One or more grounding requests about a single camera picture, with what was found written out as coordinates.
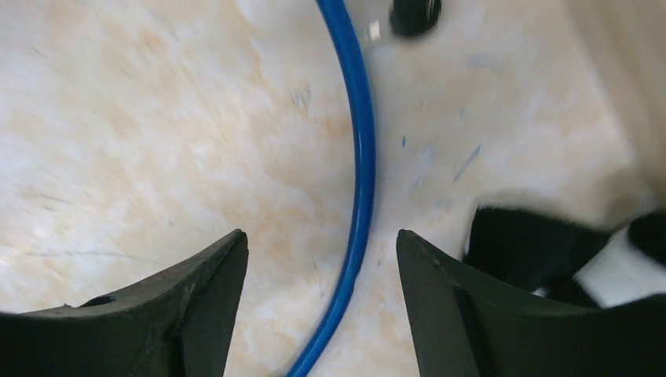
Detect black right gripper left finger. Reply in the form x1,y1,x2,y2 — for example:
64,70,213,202
1,229,248,376

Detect black-headed padlock keys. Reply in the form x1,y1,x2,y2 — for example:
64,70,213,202
366,0,444,42

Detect blue cable lock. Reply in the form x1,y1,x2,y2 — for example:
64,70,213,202
286,0,377,377

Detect black white striped cloth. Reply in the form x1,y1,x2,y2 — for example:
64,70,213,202
462,207,665,309

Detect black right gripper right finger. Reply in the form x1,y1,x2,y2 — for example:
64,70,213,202
396,229,665,376

